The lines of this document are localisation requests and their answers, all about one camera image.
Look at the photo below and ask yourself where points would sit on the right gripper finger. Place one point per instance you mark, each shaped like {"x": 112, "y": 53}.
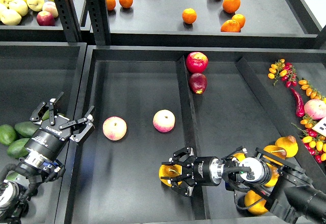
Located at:
{"x": 184, "y": 157}
{"x": 183, "y": 185}

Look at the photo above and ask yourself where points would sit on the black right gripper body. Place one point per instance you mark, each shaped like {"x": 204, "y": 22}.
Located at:
{"x": 206, "y": 171}

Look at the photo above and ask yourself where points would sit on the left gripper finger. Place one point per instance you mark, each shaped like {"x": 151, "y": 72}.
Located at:
{"x": 78, "y": 130}
{"x": 43, "y": 107}

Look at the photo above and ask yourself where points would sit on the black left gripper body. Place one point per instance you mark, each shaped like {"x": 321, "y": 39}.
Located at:
{"x": 49, "y": 140}

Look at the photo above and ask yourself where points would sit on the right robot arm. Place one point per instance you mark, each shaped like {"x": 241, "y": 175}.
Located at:
{"x": 285, "y": 189}

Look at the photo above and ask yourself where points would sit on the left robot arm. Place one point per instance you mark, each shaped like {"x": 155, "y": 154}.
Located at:
{"x": 40, "y": 164}

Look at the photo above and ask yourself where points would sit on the green avocado lower pile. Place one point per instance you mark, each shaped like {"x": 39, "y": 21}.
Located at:
{"x": 17, "y": 148}

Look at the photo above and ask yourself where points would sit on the yellow pear brown spot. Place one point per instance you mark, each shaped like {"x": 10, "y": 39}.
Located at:
{"x": 289, "y": 144}

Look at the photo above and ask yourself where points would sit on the pink apple left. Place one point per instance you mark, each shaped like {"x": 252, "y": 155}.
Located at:
{"x": 114, "y": 128}

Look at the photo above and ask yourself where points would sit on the pink apple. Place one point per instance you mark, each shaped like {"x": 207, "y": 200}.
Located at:
{"x": 164, "y": 120}
{"x": 114, "y": 128}

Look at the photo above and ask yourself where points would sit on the pink apple centre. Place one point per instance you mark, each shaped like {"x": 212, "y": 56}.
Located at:
{"x": 164, "y": 120}

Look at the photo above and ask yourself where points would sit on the black left tray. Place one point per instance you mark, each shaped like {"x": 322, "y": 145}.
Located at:
{"x": 32, "y": 72}

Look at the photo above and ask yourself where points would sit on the black middle divided tray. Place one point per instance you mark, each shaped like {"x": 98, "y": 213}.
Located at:
{"x": 117, "y": 181}

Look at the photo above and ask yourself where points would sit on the dark red apple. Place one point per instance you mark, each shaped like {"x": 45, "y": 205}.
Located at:
{"x": 198, "y": 83}

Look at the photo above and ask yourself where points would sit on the black upper left shelf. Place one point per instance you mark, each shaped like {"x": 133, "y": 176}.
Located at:
{"x": 29, "y": 30}

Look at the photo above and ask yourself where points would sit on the bright red apple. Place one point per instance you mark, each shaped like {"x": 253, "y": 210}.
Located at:
{"x": 196, "y": 62}

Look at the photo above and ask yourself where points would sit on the red apple on shelf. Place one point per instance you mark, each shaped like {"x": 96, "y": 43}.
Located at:
{"x": 45, "y": 18}

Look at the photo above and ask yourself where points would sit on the pale yellow apple front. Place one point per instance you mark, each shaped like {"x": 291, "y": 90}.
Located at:
{"x": 10, "y": 17}

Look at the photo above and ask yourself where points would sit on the pale yellow apple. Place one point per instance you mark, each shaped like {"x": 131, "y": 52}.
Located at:
{"x": 20, "y": 6}
{"x": 10, "y": 17}

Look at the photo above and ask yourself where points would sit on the cherry tomato bunch lower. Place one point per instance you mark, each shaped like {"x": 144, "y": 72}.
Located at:
{"x": 312, "y": 140}

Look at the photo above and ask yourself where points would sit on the cherry tomato bunch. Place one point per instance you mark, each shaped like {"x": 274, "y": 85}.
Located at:
{"x": 284, "y": 71}
{"x": 312, "y": 140}

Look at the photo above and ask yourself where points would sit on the red chili pepper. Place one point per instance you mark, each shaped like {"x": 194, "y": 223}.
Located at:
{"x": 299, "y": 109}

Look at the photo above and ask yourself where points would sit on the peach coloured fruit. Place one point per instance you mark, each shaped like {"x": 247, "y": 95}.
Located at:
{"x": 51, "y": 8}

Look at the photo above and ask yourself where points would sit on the pale yellow apple middle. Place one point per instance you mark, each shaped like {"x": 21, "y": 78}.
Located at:
{"x": 20, "y": 6}

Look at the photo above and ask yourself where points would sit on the pale apple with stem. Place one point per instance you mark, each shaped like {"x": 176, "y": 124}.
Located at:
{"x": 35, "y": 5}

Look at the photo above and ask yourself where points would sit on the orange far left shelf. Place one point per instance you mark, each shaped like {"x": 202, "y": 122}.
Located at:
{"x": 110, "y": 4}

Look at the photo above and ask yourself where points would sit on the white label card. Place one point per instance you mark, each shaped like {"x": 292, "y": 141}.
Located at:
{"x": 320, "y": 127}

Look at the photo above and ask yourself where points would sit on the black shelf upright right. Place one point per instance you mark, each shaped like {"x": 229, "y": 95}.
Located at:
{"x": 99, "y": 20}

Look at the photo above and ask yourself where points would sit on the black shelf upright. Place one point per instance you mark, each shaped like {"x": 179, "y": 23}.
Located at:
{"x": 99, "y": 20}
{"x": 69, "y": 20}

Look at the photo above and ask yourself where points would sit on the pink apple right tray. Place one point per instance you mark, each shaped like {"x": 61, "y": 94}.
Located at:
{"x": 315, "y": 109}

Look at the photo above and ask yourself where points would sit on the black shelf upright left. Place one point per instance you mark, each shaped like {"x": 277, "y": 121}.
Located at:
{"x": 69, "y": 20}

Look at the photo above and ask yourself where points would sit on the cherry tomato bunch top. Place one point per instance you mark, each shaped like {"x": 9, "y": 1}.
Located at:
{"x": 284, "y": 71}

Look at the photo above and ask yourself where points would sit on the black upper right shelf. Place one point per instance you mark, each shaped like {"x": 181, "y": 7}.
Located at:
{"x": 270, "y": 23}

